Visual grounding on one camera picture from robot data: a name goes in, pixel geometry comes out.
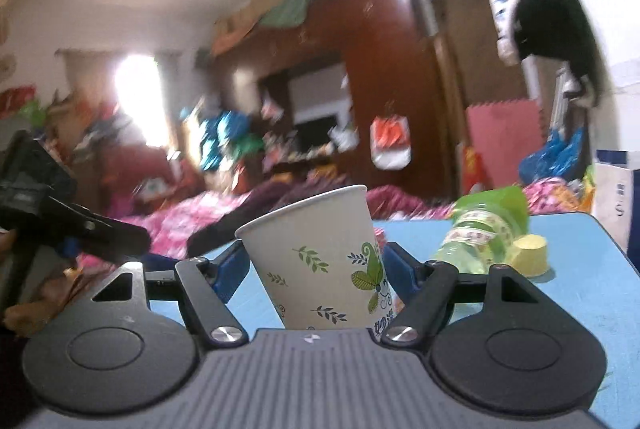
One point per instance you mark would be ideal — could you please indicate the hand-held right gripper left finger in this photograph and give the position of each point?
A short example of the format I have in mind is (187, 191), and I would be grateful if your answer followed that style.
(231, 270)

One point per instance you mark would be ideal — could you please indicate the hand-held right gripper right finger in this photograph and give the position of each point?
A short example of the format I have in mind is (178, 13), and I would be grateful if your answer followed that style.
(400, 271)

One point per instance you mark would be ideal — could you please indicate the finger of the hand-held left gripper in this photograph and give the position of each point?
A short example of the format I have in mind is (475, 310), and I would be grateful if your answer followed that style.
(110, 231)

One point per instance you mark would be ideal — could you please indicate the white leaf-print paper cup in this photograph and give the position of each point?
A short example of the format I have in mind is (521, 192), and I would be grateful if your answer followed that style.
(310, 254)

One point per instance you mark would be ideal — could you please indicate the small yellow cup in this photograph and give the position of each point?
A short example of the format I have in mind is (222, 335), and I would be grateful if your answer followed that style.
(529, 255)

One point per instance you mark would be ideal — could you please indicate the pink floral blanket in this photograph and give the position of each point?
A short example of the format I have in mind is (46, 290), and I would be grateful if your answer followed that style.
(195, 214)

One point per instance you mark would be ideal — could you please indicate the green plastic bottle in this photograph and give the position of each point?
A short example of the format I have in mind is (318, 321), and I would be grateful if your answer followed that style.
(475, 229)

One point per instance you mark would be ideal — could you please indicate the red and white plastic bag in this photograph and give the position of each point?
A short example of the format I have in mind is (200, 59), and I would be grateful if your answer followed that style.
(391, 141)

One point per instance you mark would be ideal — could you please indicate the pile of colourful clothes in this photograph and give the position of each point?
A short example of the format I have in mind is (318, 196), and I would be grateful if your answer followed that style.
(227, 139)

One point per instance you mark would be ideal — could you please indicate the pink foam mat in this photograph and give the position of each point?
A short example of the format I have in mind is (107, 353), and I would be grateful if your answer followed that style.
(502, 144)

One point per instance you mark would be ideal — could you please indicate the blue plastic bag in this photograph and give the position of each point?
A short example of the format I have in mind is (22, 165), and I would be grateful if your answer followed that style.
(550, 156)

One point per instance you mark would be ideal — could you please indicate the brown wooden wardrobe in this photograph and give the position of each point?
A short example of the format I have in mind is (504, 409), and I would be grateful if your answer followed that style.
(380, 54)

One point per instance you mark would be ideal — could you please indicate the white paper bag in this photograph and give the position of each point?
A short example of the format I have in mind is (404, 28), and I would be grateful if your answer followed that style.
(612, 194)

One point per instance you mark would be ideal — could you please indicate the brown wooden door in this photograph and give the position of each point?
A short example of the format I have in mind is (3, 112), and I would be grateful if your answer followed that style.
(480, 49)

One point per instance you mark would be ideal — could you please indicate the black hanging garment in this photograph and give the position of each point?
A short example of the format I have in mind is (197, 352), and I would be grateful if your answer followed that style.
(555, 29)

